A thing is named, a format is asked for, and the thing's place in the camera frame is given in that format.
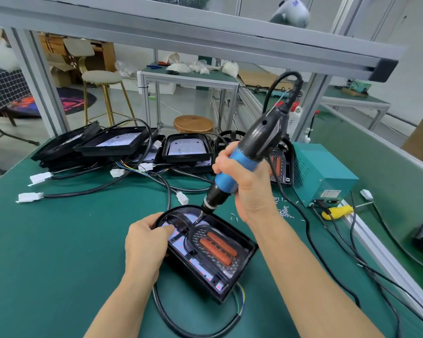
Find round beige stool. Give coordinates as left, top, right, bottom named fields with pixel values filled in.
left=82, top=70, right=138, bottom=127

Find person's left forearm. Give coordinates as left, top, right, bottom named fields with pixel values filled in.
left=85, top=274, right=159, bottom=338

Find yellow plug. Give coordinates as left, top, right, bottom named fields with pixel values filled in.
left=322, top=205, right=354, bottom=221

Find colourful round rug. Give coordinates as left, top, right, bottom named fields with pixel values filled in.
left=6, top=86, right=97, bottom=118

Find blue black electric screwdriver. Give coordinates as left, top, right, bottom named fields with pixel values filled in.
left=201, top=74, right=304, bottom=212

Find heap of small silver screws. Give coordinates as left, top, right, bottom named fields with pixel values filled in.
left=275, top=197, right=297, bottom=221

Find stack of unassembled lamp housings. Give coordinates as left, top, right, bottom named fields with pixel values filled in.
left=17, top=122, right=219, bottom=205

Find person's right forearm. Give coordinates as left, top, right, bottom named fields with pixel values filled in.
left=254, top=207, right=385, bottom=338

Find white power strip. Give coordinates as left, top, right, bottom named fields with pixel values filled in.
left=288, top=105, right=304, bottom=138

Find brown wooden cabinet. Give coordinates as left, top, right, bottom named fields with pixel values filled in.
left=39, top=33, right=117, bottom=73

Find green workbench white legs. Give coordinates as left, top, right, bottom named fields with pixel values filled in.
left=321, top=86, right=392, bottom=131

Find open brown cardboard carton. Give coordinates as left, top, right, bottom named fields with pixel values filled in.
left=46, top=53, right=78, bottom=87

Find teal power supply box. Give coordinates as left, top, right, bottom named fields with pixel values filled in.
left=292, top=143, right=359, bottom=207

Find white crumpled bag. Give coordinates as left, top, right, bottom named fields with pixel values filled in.
left=222, top=61, right=241, bottom=78

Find person's left hand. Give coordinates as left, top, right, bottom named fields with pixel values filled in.
left=123, top=212, right=176, bottom=282

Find round brown wooden stool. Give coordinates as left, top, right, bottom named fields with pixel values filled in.
left=173, top=115, right=216, bottom=134

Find small green workbench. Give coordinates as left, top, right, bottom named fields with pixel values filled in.
left=137, top=67, right=241, bottom=131

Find black checked cloth table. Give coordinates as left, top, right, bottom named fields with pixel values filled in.
left=0, top=69, right=29, bottom=117

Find white plastic bags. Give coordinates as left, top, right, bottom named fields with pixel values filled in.
left=0, top=38, right=18, bottom=73

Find person's right hand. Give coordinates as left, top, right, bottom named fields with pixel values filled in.
left=211, top=142, right=279, bottom=223

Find aluminium shelf frame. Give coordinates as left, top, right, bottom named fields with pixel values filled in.
left=0, top=0, right=410, bottom=141

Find black cover orange strips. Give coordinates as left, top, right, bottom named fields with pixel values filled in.
left=183, top=223, right=244, bottom=272
left=268, top=140, right=295, bottom=186
left=217, top=130, right=246, bottom=155

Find white handheld device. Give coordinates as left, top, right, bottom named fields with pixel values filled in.
left=270, top=0, right=311, bottom=29

